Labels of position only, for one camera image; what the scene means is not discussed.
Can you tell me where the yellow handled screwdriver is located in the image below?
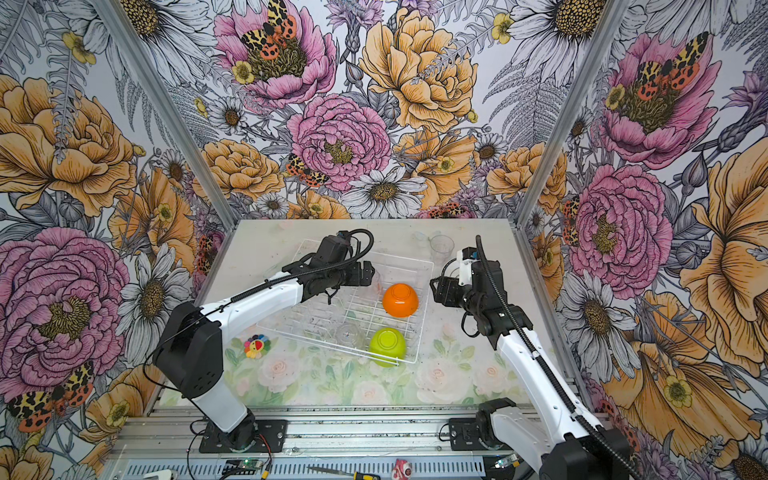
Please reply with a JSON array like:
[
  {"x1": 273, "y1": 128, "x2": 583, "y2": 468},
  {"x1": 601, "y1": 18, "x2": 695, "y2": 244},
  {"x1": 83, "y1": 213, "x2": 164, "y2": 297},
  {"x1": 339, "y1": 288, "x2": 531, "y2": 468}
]
[{"x1": 308, "y1": 466, "x2": 381, "y2": 480}]

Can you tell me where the aluminium frame rail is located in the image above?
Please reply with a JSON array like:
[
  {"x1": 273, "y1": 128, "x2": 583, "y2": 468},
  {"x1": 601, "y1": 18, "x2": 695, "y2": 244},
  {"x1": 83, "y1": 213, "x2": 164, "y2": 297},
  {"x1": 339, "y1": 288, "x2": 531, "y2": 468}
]
[{"x1": 119, "y1": 407, "x2": 601, "y2": 460}]

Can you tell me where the green circuit board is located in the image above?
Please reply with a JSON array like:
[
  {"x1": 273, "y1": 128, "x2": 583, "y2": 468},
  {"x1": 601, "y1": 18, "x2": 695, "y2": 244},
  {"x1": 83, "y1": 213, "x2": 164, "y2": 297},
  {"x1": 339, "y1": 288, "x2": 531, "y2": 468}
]
[{"x1": 222, "y1": 458, "x2": 267, "y2": 477}]

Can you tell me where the orange plastic bowl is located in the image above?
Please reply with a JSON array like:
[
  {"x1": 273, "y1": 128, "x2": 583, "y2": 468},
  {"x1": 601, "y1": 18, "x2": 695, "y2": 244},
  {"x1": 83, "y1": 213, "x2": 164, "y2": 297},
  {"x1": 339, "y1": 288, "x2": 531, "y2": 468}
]
[{"x1": 382, "y1": 283, "x2": 419, "y2": 318}]

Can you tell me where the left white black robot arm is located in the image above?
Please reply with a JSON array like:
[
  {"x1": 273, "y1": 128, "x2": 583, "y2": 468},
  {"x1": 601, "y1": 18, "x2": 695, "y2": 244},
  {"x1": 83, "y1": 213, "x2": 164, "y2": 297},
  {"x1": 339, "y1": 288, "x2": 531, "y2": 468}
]
[{"x1": 147, "y1": 229, "x2": 375, "y2": 452}]

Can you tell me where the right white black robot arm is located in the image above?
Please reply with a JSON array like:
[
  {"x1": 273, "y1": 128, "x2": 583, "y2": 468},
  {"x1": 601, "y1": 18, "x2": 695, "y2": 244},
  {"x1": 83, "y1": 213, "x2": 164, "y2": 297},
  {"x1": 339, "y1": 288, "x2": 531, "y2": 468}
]
[{"x1": 430, "y1": 236, "x2": 641, "y2": 479}]

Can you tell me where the clear plastic cup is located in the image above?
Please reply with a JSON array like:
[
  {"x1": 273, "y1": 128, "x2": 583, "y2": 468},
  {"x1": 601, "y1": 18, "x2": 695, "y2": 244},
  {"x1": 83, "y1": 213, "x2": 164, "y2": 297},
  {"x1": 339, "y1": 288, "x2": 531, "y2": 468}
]
[
  {"x1": 428, "y1": 234, "x2": 455, "y2": 268},
  {"x1": 334, "y1": 323, "x2": 365, "y2": 349},
  {"x1": 363, "y1": 270, "x2": 386, "y2": 301}
]

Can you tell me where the lime green plastic bowl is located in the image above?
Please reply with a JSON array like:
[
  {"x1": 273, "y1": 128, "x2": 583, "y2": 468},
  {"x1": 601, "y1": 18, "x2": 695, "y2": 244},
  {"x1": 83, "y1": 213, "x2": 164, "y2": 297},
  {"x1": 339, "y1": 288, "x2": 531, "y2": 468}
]
[{"x1": 369, "y1": 327, "x2": 407, "y2": 367}]

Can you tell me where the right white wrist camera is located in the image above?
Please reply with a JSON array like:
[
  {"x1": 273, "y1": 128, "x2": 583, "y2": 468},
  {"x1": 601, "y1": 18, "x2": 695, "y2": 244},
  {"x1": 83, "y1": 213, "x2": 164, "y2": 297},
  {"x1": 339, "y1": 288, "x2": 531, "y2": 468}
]
[{"x1": 456, "y1": 247, "x2": 478, "y2": 287}]

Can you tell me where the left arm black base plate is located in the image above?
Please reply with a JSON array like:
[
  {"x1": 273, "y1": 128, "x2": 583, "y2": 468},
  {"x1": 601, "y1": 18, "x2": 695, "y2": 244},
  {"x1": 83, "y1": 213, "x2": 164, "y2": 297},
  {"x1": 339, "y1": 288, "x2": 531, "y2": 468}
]
[{"x1": 199, "y1": 419, "x2": 288, "y2": 454}]

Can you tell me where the red white small object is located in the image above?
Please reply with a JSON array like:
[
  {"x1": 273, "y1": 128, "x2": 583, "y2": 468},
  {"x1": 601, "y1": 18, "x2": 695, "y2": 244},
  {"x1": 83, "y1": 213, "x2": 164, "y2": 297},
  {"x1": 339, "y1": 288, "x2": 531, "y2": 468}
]
[{"x1": 391, "y1": 459, "x2": 412, "y2": 480}]

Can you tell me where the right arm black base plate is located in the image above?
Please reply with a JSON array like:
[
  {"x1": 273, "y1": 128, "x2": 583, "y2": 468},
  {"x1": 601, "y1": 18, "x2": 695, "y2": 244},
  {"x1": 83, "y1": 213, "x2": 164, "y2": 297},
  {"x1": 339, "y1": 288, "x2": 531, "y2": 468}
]
[{"x1": 448, "y1": 418, "x2": 500, "y2": 452}]

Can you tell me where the colourful smiling flower toy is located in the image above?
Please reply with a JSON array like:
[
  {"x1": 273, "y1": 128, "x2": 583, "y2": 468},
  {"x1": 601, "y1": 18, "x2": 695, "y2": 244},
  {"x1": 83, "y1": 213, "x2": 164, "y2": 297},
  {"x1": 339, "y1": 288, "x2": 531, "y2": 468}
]
[{"x1": 243, "y1": 334, "x2": 271, "y2": 359}]

